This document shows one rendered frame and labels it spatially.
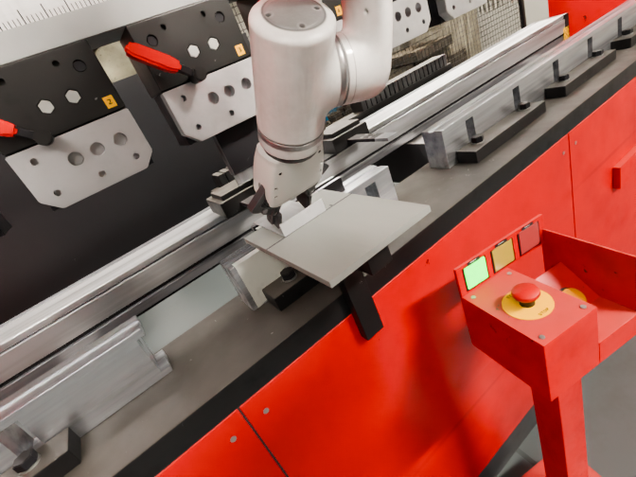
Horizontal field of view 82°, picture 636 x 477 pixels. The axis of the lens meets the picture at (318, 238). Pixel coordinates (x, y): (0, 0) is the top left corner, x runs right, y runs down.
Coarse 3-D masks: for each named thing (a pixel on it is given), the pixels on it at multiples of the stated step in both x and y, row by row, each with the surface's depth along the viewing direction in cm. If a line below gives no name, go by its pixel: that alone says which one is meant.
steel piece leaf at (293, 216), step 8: (320, 200) 60; (288, 208) 68; (296, 208) 66; (304, 208) 65; (312, 208) 59; (320, 208) 60; (288, 216) 64; (296, 216) 58; (304, 216) 59; (312, 216) 60; (264, 224) 65; (280, 224) 57; (288, 224) 58; (296, 224) 58; (280, 232) 59; (288, 232) 58
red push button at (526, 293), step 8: (512, 288) 58; (520, 288) 57; (528, 288) 56; (536, 288) 56; (512, 296) 57; (520, 296) 55; (528, 296) 55; (536, 296) 55; (520, 304) 57; (528, 304) 56
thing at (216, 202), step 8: (232, 184) 86; (248, 184) 83; (216, 192) 85; (224, 192) 82; (232, 192) 82; (240, 192) 82; (248, 192) 83; (208, 200) 87; (216, 200) 84; (224, 200) 81; (232, 200) 81; (240, 200) 82; (248, 200) 81; (216, 208) 85; (224, 208) 80; (232, 208) 81; (240, 208) 82; (224, 216) 82; (232, 216) 82
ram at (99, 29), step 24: (120, 0) 46; (144, 0) 48; (168, 0) 49; (192, 0) 50; (48, 24) 43; (72, 24) 44; (96, 24) 45; (120, 24) 47; (0, 48) 41; (24, 48) 42; (48, 48) 43
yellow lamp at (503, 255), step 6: (510, 240) 64; (504, 246) 64; (510, 246) 64; (492, 252) 63; (498, 252) 63; (504, 252) 64; (510, 252) 65; (498, 258) 64; (504, 258) 65; (510, 258) 65; (498, 264) 64; (504, 264) 65; (498, 270) 65
